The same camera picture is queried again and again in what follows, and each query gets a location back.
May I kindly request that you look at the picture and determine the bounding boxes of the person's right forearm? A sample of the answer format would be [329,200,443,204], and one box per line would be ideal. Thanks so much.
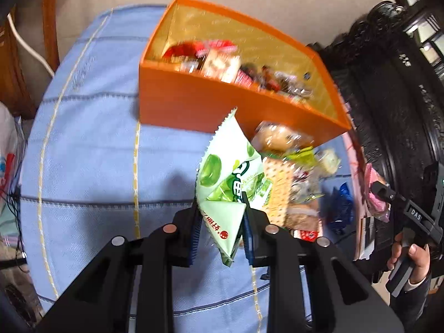
[399,271,443,333]

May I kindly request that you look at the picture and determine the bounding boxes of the white printed plastic bag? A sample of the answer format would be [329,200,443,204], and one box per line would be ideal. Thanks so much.
[0,102,26,216]

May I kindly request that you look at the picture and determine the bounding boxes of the wooden chair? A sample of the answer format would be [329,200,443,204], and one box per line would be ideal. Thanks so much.
[0,0,60,120]

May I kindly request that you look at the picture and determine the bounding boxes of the blue checked tablecloth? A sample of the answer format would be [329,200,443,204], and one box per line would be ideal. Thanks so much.
[19,5,365,333]

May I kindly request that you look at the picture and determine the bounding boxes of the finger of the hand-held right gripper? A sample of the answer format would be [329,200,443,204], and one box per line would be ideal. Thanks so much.
[370,180,408,213]

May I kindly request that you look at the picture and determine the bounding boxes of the green snack packet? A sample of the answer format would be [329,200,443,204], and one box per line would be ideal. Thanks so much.
[195,107,274,268]

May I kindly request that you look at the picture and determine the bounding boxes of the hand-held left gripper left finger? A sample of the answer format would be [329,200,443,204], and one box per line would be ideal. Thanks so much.
[35,205,202,333]

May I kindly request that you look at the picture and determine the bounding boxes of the blue snack packet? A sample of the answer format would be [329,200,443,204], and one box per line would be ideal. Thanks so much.
[327,182,355,237]

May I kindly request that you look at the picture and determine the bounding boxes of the orange cardboard box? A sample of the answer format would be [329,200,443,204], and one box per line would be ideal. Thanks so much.
[139,0,353,147]

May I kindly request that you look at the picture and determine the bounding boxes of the clear square cracker packet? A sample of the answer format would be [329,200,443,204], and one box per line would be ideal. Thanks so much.
[262,158,296,227]

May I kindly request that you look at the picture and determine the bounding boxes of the person's right hand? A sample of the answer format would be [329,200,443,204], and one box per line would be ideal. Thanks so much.
[388,232,431,284]

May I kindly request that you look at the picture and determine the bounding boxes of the clear brown bun packet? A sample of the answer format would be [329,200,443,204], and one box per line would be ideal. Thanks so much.
[251,121,315,157]

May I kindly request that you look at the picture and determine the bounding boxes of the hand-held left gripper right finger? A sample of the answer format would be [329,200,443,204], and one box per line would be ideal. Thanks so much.
[242,192,405,333]

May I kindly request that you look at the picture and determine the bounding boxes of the dark wrapped snack packets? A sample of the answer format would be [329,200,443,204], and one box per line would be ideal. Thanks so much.
[239,63,313,104]

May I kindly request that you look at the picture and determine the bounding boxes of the pile of small mixed packets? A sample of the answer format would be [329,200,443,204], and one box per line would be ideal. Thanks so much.
[282,146,343,243]

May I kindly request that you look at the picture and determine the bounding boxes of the pink snack packet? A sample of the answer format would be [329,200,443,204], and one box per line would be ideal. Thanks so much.
[362,163,391,223]

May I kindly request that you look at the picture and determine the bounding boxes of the dark round object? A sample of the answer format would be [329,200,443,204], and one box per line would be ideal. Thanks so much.
[3,284,36,324]

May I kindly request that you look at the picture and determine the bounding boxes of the orange white rice cracker packet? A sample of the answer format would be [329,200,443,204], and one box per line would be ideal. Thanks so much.
[201,49,242,83]

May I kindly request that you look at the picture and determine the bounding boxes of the black carved furniture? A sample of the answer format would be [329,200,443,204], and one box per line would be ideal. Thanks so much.
[307,0,444,262]

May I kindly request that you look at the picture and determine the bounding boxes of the short red snack packet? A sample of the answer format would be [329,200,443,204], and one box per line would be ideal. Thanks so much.
[205,40,238,56]

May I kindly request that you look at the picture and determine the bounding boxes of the black cables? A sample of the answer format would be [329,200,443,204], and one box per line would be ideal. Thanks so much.
[0,180,29,273]

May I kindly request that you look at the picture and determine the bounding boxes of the white cable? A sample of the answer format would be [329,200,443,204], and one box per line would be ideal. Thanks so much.
[7,13,55,77]

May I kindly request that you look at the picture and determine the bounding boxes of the long red snack packet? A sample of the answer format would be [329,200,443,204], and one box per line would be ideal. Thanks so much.
[163,41,206,64]

